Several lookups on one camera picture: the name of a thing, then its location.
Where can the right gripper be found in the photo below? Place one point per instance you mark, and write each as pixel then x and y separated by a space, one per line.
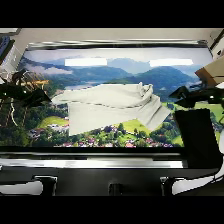
pixel 187 97

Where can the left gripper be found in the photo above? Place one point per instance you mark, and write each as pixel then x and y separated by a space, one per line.
pixel 37 97

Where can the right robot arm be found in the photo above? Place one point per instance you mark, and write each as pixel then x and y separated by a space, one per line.
pixel 195 185

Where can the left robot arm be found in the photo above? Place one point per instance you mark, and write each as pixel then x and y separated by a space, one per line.
pixel 11 92

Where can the brown cardboard box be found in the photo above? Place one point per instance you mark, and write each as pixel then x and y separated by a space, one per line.
pixel 210 70

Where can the black garment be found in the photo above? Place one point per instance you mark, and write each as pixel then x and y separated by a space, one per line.
pixel 197 138

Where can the white garment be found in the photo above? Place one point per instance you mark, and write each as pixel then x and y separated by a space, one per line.
pixel 110 106

